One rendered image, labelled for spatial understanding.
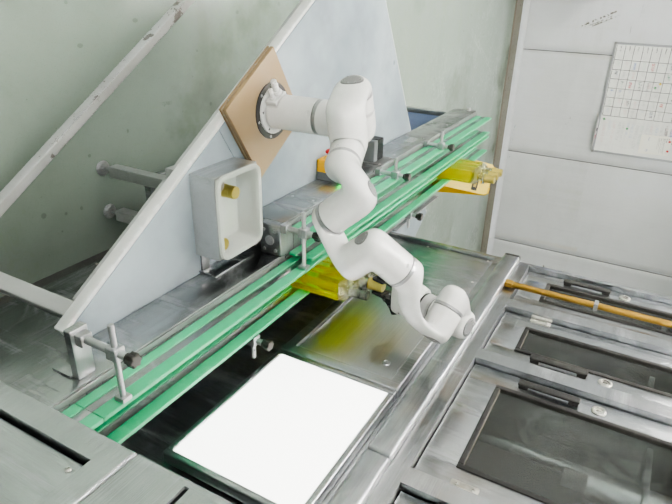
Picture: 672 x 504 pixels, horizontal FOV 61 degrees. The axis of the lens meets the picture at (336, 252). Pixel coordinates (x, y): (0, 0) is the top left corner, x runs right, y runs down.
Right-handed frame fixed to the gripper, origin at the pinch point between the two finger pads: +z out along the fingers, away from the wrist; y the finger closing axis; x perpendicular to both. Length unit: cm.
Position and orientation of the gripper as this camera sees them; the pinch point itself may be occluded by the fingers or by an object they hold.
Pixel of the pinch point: (380, 286)
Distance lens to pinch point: 160.5
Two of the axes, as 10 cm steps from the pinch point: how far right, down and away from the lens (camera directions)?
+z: -7.1, -3.1, 6.2
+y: 0.3, -9.0, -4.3
